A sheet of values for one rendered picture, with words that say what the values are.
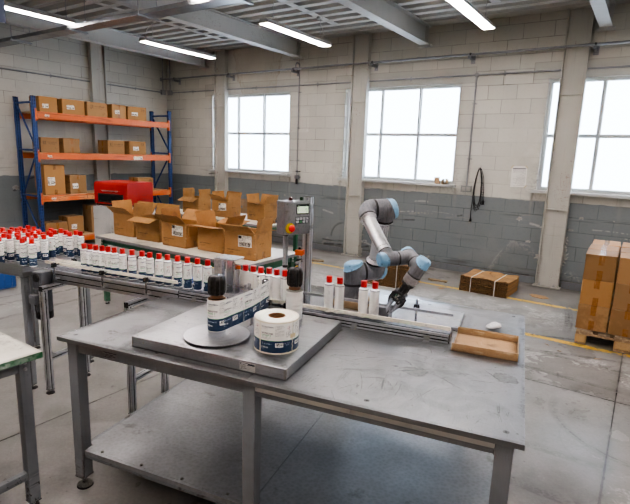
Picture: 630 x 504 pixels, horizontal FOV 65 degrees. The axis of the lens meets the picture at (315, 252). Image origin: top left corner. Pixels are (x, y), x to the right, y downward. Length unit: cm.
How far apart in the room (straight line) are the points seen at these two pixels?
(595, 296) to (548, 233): 237
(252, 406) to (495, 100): 648
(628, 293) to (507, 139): 322
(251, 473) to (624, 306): 407
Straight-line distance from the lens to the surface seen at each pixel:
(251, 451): 226
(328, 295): 271
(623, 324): 552
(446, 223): 806
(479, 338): 272
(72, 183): 967
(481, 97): 794
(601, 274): 542
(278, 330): 215
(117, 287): 351
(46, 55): 1049
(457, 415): 194
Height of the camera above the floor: 174
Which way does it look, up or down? 11 degrees down
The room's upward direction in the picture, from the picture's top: 2 degrees clockwise
